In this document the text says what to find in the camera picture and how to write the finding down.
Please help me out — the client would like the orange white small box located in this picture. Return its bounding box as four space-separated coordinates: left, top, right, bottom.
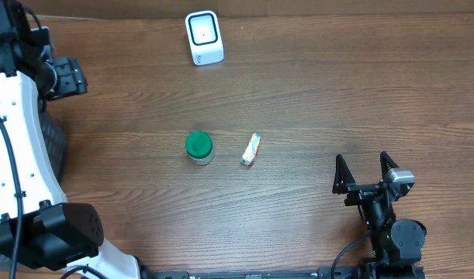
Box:
240 133 261 166

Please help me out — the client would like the white barcode scanner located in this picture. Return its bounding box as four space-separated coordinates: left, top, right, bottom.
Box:
185 10 224 66

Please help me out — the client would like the grey plastic mesh basket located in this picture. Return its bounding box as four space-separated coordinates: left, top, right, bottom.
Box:
0 112 68 271

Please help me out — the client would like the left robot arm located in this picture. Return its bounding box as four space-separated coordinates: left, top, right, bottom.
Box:
0 0 150 279

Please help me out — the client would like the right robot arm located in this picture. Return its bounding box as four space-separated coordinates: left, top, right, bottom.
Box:
327 151 427 279

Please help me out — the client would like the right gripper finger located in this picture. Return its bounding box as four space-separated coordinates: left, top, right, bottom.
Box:
332 154 356 195
380 151 399 178

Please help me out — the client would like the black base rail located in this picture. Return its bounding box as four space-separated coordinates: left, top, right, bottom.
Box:
152 267 427 279

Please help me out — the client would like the green lid jar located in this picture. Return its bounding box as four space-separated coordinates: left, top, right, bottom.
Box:
185 131 214 165

